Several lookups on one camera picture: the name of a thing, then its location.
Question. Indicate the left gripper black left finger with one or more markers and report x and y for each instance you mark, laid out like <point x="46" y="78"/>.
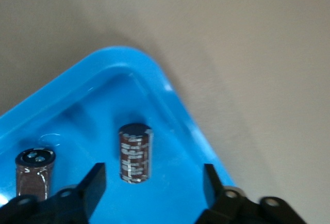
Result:
<point x="92" y="188"/>

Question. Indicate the blue plastic tray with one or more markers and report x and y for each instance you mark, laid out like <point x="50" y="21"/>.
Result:
<point x="90" y="131"/>

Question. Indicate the brown electrolytic capacitor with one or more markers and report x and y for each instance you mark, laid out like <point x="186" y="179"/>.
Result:
<point x="33" y="175"/>

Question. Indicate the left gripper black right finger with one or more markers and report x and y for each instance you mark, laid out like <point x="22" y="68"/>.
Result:
<point x="216" y="198"/>

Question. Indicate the small black connector block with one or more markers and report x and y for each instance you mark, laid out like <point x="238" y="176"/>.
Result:
<point x="135" y="153"/>

